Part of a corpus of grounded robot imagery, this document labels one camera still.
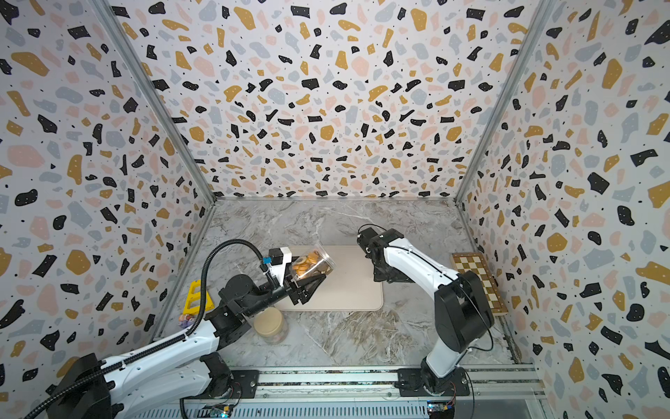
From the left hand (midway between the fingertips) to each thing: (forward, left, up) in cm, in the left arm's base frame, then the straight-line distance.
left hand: (318, 267), depth 67 cm
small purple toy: (-4, +44, -25) cm, 51 cm away
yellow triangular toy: (+5, +45, -26) cm, 52 cm away
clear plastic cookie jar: (0, +1, +1) cm, 2 cm away
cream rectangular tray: (+5, -8, -23) cm, 25 cm away
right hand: (+6, -24, -18) cm, 31 cm away
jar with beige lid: (-9, +14, -17) cm, 24 cm away
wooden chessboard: (+16, -52, -25) cm, 60 cm away
